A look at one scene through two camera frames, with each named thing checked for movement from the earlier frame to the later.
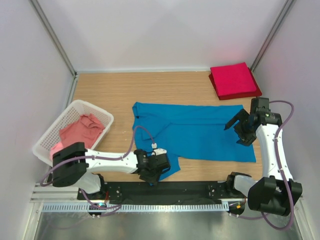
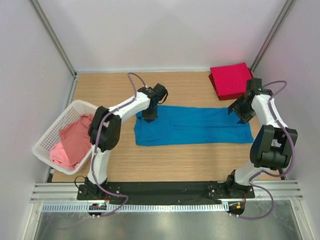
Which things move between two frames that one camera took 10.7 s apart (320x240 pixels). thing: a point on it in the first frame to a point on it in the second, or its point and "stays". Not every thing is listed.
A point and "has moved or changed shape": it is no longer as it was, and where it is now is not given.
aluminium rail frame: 48,193 stays
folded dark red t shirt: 257,93 stays
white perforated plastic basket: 69,117 stays
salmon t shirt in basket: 86,130 stays
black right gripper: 246,139 to 244,117
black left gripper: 153,180 to 149,118
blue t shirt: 195,131 has moved or changed shape
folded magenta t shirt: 233,79 stays
